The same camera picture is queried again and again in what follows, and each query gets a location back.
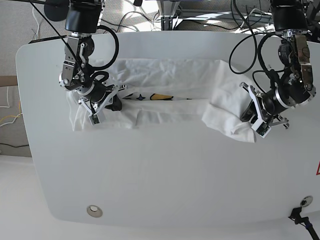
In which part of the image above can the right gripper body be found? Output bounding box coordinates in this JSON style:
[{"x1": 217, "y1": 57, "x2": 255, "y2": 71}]
[{"x1": 77, "y1": 83, "x2": 127, "y2": 115}]

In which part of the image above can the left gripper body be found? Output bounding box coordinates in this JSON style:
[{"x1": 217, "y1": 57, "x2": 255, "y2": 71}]
[{"x1": 239, "y1": 82, "x2": 290, "y2": 129}]

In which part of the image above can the white printed T-shirt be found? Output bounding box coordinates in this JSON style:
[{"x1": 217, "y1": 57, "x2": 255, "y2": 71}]
[{"x1": 66, "y1": 58, "x2": 256, "y2": 143}]

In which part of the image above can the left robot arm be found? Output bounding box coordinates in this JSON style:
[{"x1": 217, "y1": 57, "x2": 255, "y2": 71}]
[{"x1": 240, "y1": 0, "x2": 316, "y2": 137}]

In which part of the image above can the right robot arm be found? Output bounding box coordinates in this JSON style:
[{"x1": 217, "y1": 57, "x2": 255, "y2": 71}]
[{"x1": 59, "y1": 0, "x2": 123, "y2": 124}]

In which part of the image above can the blue round stand base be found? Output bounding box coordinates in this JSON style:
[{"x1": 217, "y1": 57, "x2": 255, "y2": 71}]
[{"x1": 44, "y1": 4, "x2": 69, "y2": 22}]

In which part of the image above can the metal table grommet right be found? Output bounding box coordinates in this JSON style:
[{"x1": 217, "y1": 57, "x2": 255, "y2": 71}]
[{"x1": 300, "y1": 195, "x2": 313, "y2": 208}]

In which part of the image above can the metal table grommet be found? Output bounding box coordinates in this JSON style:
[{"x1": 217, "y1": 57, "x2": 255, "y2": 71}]
[
  {"x1": 86, "y1": 205, "x2": 103, "y2": 218},
  {"x1": 300, "y1": 195, "x2": 313, "y2": 208}
]

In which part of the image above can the metal table grommet left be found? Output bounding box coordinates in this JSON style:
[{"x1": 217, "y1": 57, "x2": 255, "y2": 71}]
[{"x1": 86, "y1": 205, "x2": 103, "y2": 218}]

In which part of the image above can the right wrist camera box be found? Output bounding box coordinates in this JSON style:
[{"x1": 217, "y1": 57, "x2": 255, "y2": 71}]
[{"x1": 88, "y1": 111, "x2": 106, "y2": 126}]

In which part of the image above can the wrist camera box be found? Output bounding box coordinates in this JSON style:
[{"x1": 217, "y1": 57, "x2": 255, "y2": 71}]
[
  {"x1": 251, "y1": 119, "x2": 271, "y2": 138},
  {"x1": 88, "y1": 111, "x2": 106, "y2": 126}
]

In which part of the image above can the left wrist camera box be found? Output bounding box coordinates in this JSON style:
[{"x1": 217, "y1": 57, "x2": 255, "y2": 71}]
[{"x1": 251, "y1": 119, "x2": 271, "y2": 138}]

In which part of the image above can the aluminium frame post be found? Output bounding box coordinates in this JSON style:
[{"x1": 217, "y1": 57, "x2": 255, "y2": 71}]
[{"x1": 157, "y1": 0, "x2": 180, "y2": 31}]

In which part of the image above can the black clamp with cable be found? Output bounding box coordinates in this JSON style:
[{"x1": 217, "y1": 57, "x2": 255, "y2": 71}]
[{"x1": 288, "y1": 207, "x2": 320, "y2": 240}]

